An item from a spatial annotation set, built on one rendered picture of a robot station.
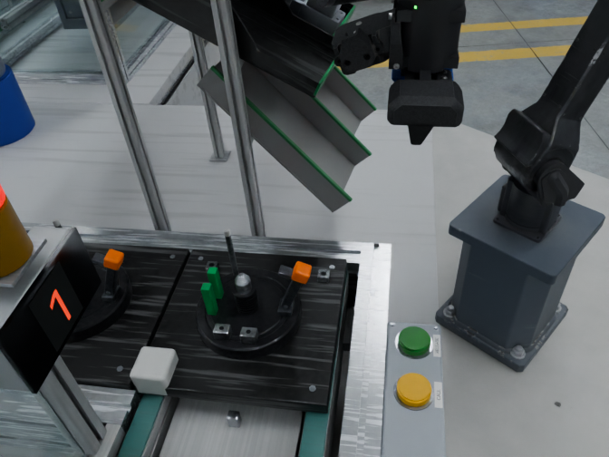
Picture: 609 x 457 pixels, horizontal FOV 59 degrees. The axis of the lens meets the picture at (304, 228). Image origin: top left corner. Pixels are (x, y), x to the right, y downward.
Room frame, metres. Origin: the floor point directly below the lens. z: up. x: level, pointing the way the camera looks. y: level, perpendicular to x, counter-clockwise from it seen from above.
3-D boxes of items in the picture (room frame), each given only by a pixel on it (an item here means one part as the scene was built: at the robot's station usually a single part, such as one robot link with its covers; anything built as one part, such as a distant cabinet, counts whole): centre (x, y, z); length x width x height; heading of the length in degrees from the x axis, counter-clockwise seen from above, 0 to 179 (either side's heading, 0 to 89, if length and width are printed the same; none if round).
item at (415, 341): (0.41, -0.13, 0.96); 0.04 x 0.04 x 0.02
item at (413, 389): (0.34, -0.11, 0.96); 0.04 x 0.04 x 0.02
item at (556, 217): (0.52, -0.29, 1.09); 0.07 x 0.07 x 0.06; 42
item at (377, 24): (0.48, -0.07, 1.33); 0.07 x 0.07 x 0.06; 77
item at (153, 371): (0.47, 0.08, 1.01); 0.24 x 0.24 x 0.13; 78
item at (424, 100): (0.48, -0.13, 1.33); 0.19 x 0.06 x 0.08; 168
